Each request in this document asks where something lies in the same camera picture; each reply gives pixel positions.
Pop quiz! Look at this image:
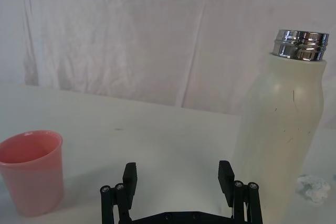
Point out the cream vacuum bottle steel neck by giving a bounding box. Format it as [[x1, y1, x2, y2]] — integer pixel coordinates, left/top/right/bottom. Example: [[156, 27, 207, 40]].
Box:
[[232, 29, 330, 224]]

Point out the pink plastic cup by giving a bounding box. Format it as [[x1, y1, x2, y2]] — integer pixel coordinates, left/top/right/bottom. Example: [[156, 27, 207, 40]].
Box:
[[0, 130, 65, 218]]

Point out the white curtain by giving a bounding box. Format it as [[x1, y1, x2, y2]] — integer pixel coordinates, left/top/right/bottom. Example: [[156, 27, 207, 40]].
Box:
[[0, 0, 336, 130]]

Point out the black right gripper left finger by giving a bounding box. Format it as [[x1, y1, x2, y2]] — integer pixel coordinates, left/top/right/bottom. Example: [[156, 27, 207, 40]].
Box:
[[99, 162, 138, 224]]

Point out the white table cloth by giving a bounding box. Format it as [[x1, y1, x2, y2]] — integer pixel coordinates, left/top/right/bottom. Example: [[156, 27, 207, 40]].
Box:
[[0, 82, 336, 224]]

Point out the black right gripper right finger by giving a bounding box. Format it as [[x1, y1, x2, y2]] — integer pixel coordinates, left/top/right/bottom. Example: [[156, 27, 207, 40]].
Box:
[[217, 160, 264, 224]]

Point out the crumpled clear plastic scrap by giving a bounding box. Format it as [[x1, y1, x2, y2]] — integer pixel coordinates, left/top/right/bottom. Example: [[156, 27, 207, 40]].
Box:
[[296, 173, 331, 205]]

